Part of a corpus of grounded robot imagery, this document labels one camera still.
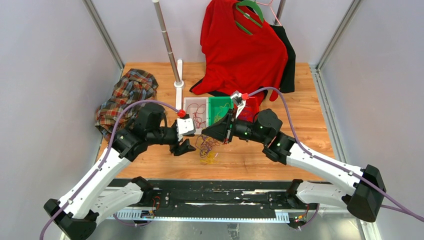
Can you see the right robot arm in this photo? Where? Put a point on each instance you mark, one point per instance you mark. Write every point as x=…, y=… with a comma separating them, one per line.
x=359, y=190

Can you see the red plastic bin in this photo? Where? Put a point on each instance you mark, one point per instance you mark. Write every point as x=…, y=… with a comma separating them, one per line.
x=251, y=109

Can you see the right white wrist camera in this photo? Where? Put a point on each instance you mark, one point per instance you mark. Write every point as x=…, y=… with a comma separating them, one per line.
x=239, y=100

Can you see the plaid flannel shirt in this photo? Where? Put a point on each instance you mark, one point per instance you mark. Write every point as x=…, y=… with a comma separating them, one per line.
x=133, y=86

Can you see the green plastic bin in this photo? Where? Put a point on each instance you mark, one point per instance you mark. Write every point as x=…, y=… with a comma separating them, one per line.
x=218, y=107

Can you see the black t-shirt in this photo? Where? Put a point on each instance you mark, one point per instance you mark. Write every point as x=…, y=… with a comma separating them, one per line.
x=287, y=84

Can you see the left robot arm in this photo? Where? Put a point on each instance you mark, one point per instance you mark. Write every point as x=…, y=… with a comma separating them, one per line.
x=82, y=209

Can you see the white rack base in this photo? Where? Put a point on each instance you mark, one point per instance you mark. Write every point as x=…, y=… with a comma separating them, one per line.
x=179, y=84

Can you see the white plastic bin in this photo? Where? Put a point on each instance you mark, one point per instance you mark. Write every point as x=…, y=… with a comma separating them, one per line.
x=197, y=108

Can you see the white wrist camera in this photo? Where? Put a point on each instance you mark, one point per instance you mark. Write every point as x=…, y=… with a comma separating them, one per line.
x=185, y=127
x=239, y=100

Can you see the green clothes hanger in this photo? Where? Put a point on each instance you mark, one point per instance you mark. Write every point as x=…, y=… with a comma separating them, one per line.
x=250, y=10

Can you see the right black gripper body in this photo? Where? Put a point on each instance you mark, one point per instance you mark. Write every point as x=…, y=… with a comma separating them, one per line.
x=231, y=132

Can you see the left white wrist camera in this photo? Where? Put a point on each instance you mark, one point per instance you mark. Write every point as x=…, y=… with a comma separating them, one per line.
x=185, y=127

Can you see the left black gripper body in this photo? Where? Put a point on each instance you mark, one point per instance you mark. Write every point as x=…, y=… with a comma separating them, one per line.
x=175, y=142

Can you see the red t-shirt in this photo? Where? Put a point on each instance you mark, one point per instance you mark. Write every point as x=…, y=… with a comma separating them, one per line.
x=239, y=55

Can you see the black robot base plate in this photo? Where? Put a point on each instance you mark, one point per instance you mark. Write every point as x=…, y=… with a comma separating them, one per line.
x=221, y=199

